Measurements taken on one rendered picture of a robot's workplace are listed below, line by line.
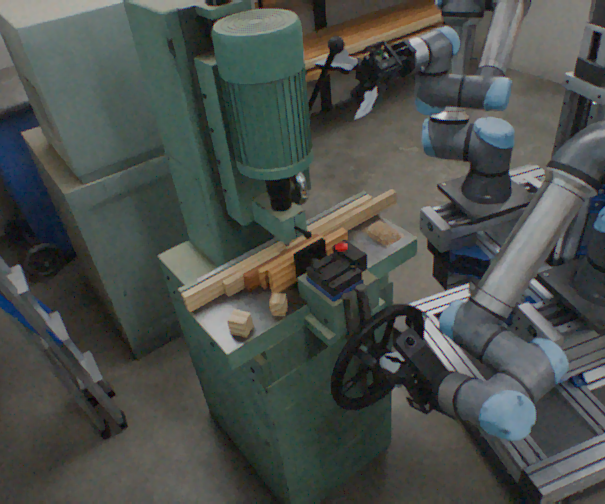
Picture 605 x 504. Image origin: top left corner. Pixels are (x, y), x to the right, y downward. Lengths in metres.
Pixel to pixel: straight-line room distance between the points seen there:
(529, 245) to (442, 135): 0.77
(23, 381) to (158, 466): 0.82
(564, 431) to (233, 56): 1.52
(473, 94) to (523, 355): 0.65
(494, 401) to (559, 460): 1.02
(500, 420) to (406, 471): 1.19
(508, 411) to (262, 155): 0.67
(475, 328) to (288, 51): 0.62
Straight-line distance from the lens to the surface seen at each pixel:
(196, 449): 2.21
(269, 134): 1.15
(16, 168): 2.92
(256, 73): 1.09
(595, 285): 1.49
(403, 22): 4.08
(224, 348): 1.25
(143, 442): 2.29
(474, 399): 0.95
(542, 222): 1.02
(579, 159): 1.03
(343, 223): 1.49
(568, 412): 2.05
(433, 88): 1.39
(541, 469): 1.91
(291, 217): 1.30
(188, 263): 1.66
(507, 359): 1.00
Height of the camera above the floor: 1.81
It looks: 39 degrees down
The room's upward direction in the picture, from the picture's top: 7 degrees counter-clockwise
